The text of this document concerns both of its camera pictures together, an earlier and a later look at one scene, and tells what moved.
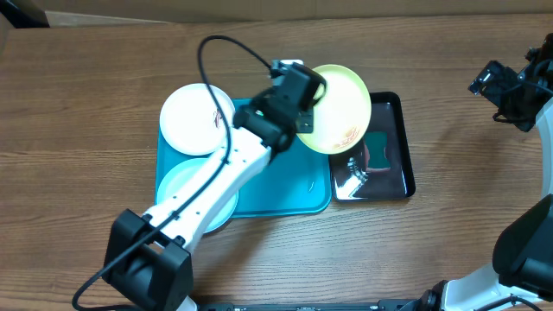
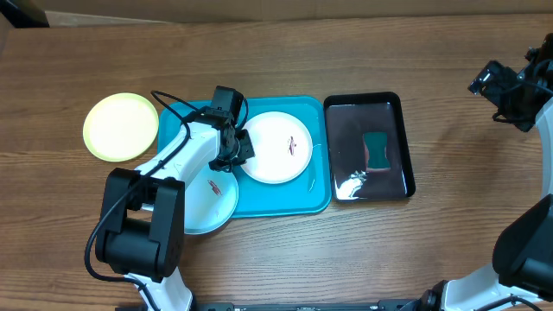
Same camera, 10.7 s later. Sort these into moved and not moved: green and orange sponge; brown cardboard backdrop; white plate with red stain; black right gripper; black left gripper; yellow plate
Moved: black left gripper; white plate with red stain; yellow plate
Not moved: green and orange sponge; black right gripper; brown cardboard backdrop
